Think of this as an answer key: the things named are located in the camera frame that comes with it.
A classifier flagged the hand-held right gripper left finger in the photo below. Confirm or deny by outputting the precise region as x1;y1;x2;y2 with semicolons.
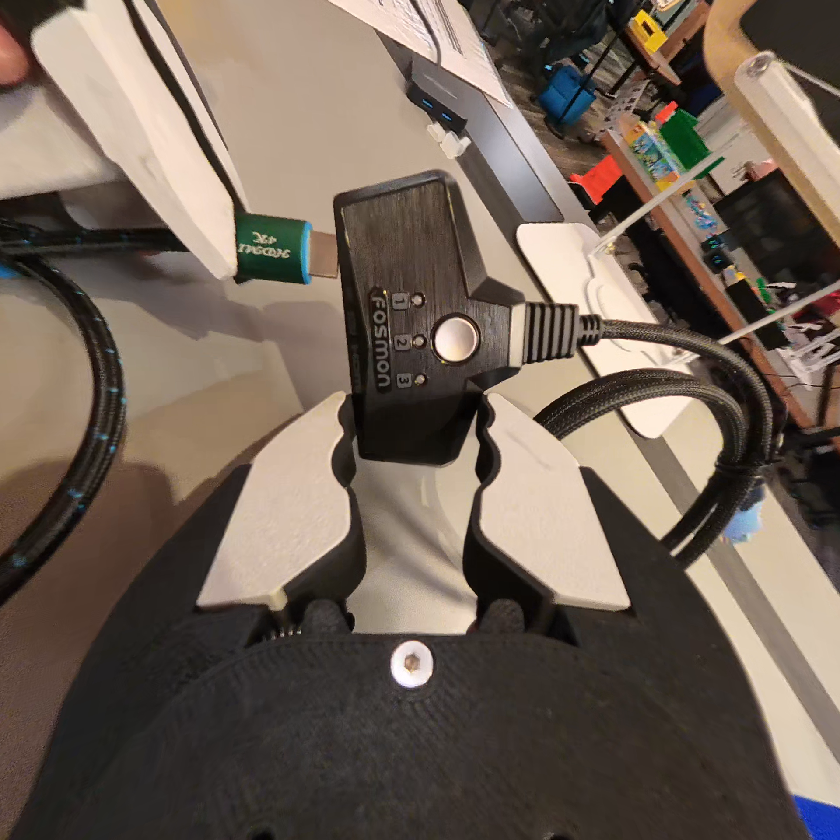
196;391;367;634

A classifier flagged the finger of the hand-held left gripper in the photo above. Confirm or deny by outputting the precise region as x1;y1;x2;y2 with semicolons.
0;3;238;280
125;0;250;217

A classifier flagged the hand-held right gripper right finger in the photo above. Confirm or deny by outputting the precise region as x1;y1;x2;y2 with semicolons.
462;392;632;634

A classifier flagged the green plug braided cable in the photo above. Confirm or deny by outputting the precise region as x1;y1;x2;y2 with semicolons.
0;211;339;601

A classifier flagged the black braided switch cable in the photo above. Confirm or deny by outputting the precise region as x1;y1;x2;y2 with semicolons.
533;315;788;568

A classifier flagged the black switch box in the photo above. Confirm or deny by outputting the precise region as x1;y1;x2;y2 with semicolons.
332;169;603;467

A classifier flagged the black usb hub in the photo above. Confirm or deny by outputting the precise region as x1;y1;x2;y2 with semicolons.
406;62;470;135

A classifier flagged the person's left hand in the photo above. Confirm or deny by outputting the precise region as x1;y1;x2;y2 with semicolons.
0;23;35;89

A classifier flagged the printed paper sheet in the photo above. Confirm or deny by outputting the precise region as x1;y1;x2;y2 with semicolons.
325;0;516;111

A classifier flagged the wooden work table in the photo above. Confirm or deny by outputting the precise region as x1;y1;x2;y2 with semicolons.
604;98;840;427

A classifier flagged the blue bag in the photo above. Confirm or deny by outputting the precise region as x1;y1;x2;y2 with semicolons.
538;62;598;129

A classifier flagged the green toy block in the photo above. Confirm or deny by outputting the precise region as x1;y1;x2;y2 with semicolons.
656;105;713;175

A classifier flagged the yellow plastic bin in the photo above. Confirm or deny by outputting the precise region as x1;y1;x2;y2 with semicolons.
626;10;670;53

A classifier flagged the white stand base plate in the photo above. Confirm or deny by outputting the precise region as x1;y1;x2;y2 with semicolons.
516;222;697;439

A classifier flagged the thin black hub cable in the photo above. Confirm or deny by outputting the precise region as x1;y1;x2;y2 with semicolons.
410;0;442;67

